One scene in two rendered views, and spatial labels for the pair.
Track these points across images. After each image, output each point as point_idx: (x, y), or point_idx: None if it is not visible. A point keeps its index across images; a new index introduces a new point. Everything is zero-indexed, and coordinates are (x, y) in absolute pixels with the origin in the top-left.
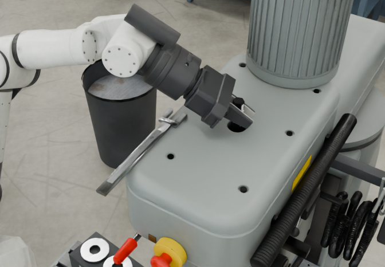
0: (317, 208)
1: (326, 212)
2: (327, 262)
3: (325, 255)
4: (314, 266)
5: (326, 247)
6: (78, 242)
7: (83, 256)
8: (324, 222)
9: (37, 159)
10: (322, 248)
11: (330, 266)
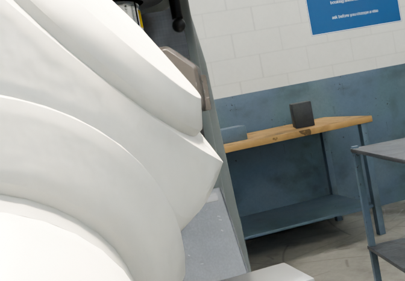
0: (150, 14)
1: (169, 10)
2: (224, 179)
3: (216, 150)
4: (211, 193)
5: (209, 120)
6: None
7: None
8: (177, 41)
9: None
10: (202, 127)
11: (232, 195)
